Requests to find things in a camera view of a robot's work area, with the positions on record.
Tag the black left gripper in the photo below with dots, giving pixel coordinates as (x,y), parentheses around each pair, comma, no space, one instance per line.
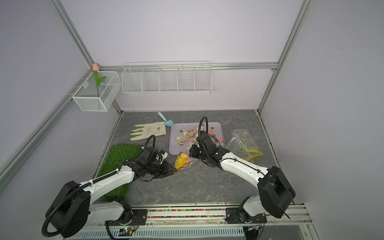
(166,170)

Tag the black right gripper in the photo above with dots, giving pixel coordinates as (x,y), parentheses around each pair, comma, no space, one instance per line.
(193,148)

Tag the ziploc bag with yellow toy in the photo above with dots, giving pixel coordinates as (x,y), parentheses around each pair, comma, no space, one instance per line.
(184,160)

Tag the clear ziploc bag of cookies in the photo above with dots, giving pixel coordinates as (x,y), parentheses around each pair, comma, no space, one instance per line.
(233,144)

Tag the ziploc bag with small cookies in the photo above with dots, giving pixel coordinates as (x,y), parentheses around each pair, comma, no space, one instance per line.
(248,149)

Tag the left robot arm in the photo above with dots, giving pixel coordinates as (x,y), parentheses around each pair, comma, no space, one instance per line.
(75,205)

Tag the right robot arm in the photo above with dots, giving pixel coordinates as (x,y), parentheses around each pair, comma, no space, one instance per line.
(275,191)

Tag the pile of poured cookies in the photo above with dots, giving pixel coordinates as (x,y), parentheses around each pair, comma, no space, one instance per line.
(189,131)

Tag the lilac plastic tray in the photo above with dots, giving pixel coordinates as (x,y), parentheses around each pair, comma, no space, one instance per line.
(175,148)

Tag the cream gardening glove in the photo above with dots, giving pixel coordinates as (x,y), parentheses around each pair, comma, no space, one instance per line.
(144,131)

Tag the light blue garden trowel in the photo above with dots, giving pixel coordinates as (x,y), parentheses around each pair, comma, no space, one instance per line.
(168,123)

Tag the green artificial grass mat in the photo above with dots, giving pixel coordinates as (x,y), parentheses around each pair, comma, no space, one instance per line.
(117,155)

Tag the artificial pink tulip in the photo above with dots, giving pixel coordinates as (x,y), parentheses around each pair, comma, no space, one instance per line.
(98,80)

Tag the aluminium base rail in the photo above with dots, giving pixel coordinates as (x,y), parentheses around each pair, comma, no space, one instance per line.
(194,222)

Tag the white wire wall shelf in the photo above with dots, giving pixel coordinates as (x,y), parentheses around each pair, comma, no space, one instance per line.
(167,77)

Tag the white mesh wall box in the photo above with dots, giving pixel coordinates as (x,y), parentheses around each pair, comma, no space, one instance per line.
(86,95)

